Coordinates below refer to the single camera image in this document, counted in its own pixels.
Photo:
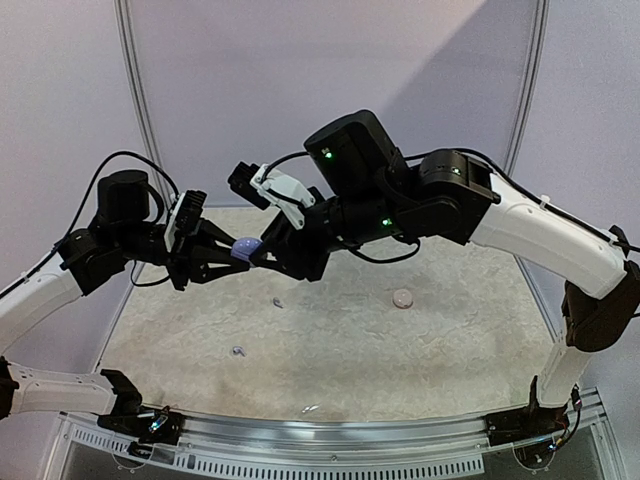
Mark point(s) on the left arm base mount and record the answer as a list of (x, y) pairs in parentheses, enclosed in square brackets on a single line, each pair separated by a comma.
[(147, 425)]

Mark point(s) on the right aluminium corner post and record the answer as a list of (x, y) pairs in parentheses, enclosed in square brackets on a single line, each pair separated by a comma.
[(530, 71)]

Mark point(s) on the aluminium front rail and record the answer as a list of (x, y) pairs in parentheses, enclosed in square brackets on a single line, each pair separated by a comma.
[(218, 447)]

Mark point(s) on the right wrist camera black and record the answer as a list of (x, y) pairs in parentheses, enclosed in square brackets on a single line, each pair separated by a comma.
[(263, 189)]

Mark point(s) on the lavender earbud charging case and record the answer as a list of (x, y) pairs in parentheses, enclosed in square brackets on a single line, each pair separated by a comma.
[(243, 248)]

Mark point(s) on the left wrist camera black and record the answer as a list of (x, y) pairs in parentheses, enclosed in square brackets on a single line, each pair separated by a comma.
[(183, 216)]

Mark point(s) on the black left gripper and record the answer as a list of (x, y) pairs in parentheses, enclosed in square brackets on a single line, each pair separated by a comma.
[(185, 258)]

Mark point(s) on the pink earbud charging case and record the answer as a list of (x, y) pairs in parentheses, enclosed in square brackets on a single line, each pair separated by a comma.
[(402, 299)]

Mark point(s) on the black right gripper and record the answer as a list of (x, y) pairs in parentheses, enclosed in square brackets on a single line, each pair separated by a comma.
[(307, 240)]

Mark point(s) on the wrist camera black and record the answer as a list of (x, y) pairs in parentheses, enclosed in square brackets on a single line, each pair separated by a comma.
[(263, 189), (183, 216)]

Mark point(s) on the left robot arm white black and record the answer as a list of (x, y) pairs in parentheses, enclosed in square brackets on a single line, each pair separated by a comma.
[(131, 224)]

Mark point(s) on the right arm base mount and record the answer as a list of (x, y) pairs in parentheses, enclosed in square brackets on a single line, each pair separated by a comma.
[(511, 426)]

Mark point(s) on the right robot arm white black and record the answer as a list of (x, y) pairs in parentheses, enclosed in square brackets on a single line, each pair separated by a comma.
[(460, 195)]

